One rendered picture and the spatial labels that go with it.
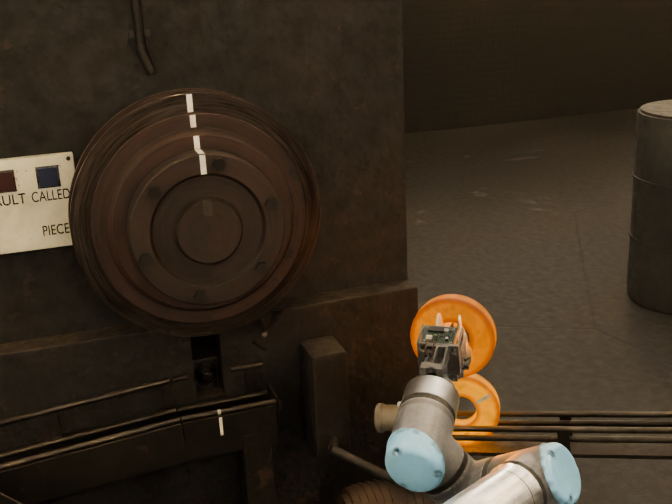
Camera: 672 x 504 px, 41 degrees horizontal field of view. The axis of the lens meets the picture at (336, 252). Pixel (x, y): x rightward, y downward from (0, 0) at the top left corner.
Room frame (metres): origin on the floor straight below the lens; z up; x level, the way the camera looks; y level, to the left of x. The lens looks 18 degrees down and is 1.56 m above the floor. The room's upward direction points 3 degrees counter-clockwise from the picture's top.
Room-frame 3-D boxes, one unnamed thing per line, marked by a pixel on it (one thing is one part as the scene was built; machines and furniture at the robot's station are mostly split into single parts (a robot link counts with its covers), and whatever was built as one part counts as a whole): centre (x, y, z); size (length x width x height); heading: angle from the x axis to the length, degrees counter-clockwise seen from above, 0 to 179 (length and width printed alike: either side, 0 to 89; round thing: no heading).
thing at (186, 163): (1.55, 0.23, 1.11); 0.28 x 0.06 x 0.28; 108
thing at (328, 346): (1.73, 0.04, 0.68); 0.11 x 0.08 x 0.24; 18
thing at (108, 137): (1.64, 0.26, 1.11); 0.47 x 0.06 x 0.47; 108
